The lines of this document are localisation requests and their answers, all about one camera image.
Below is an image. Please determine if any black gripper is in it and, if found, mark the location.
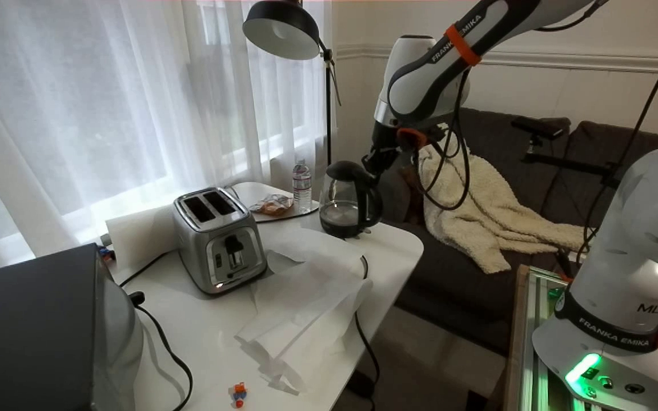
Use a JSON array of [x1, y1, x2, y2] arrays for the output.
[[360, 121, 409, 181]]

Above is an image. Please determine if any clear electric kettle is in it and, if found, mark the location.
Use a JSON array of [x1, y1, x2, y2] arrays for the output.
[[317, 158, 385, 240]]

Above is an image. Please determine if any clear plastic water bottle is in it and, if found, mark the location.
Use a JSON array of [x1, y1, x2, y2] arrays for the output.
[[290, 158, 314, 215]]

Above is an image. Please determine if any orange food piece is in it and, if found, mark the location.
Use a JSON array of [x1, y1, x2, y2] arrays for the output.
[[257, 193, 295, 219]]

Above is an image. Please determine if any cream blanket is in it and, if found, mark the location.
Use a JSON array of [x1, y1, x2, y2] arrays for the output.
[[414, 144, 592, 275]]

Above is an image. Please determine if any clear plate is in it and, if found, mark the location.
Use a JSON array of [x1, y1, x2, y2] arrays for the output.
[[230, 181, 322, 225]]

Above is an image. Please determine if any white paper towel sheet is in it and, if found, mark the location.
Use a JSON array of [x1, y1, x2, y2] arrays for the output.
[[232, 223, 375, 361]]

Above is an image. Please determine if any dark grey sofa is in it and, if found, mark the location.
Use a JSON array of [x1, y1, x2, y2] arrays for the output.
[[366, 105, 658, 361]]

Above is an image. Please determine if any black floor lamp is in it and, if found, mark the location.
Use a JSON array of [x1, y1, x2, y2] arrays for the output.
[[239, 0, 343, 170]]

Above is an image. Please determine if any black tripod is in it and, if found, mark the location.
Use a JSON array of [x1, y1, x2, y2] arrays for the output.
[[509, 114, 630, 189]]

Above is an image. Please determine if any silver two-slot toaster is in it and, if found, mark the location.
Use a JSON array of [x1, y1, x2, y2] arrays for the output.
[[172, 185, 270, 297]]

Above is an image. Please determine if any clear plastic holder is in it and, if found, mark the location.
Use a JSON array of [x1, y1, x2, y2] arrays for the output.
[[232, 330, 310, 396]]

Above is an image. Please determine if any white paper towel roll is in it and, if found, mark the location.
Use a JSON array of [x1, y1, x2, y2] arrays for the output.
[[102, 202, 182, 279]]

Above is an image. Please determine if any small orange toy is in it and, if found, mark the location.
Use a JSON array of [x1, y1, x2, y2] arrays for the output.
[[229, 378, 252, 411]]

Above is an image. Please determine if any white sheer curtain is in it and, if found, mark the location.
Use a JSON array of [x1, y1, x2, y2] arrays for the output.
[[0, 0, 333, 279]]

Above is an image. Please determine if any dark grey box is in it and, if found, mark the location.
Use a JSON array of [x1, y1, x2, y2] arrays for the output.
[[0, 241, 148, 411]]

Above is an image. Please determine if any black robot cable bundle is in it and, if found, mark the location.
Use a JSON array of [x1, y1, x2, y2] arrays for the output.
[[394, 0, 658, 252]]

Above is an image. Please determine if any black kettle power cable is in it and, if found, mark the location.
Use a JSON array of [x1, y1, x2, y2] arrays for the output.
[[351, 252, 384, 411]]

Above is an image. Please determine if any aluminium robot stand frame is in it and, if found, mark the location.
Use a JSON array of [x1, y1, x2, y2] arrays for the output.
[[499, 262, 658, 411]]

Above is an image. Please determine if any black toaster power cable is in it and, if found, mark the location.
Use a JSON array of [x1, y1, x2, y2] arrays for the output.
[[119, 248, 196, 411]]

